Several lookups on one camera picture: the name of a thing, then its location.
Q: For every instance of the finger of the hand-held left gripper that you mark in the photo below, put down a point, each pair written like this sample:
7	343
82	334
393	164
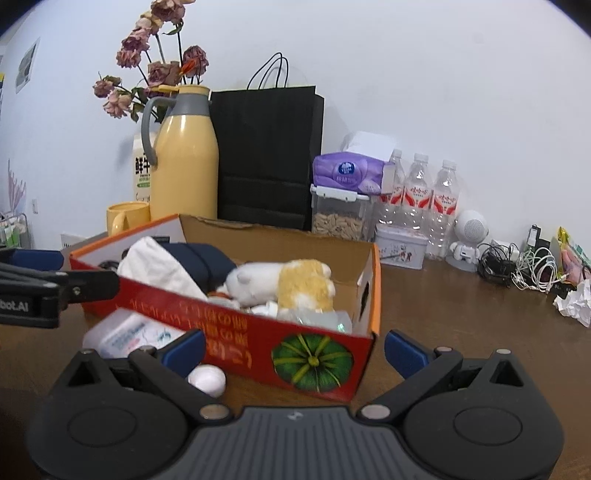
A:
37	259
92	286

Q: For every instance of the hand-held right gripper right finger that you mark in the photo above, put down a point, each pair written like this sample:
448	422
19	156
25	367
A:
406	353

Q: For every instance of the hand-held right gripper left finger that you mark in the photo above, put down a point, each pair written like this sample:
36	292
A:
187	353

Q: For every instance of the red cardboard box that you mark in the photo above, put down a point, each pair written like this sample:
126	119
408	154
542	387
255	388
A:
231	341

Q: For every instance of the white cloth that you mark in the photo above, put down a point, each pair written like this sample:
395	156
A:
152	263

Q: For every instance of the navy zip pouch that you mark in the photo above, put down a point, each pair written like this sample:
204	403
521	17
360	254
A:
203	265

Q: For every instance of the clear plastic bag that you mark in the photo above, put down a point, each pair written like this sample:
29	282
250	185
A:
318	321

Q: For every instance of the white and yellow plush hamster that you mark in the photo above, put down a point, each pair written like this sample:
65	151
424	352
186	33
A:
295	281

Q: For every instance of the storage trolley rack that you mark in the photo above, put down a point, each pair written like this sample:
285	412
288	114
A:
14	230

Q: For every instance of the yellow mug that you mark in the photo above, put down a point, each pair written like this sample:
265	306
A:
131	217

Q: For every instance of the white printed tin box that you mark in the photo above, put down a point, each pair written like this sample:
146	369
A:
399	249

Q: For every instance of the white milk carton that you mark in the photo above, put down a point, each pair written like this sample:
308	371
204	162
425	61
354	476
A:
142	170

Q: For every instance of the white robot figure speaker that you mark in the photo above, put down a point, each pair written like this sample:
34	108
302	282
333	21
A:
468	230

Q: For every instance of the clear seed container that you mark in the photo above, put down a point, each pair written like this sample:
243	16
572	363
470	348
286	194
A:
339	221

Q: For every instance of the clear water bottle red label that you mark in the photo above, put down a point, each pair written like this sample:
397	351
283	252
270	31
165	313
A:
444	203
395	184
418	194

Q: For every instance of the yellow thermos jug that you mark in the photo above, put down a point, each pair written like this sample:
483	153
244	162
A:
184	161

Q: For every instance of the crumpled white tissue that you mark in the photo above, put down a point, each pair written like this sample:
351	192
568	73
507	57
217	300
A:
575	304

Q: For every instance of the purple tissue pack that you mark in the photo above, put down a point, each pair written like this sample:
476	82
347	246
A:
344	171

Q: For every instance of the colourful snack packet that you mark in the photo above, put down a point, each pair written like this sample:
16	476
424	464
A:
575	258

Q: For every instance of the black paper bag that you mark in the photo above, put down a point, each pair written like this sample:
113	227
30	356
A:
268	152

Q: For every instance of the dried pink flower bouquet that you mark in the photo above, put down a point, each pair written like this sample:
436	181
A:
161	74

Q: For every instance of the white wall vent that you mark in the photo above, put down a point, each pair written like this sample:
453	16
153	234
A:
73	242

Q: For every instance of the white wall socket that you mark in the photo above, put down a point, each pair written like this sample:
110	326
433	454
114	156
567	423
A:
35	206

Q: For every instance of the wall paper notice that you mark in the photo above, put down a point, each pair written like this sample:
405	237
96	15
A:
27	67

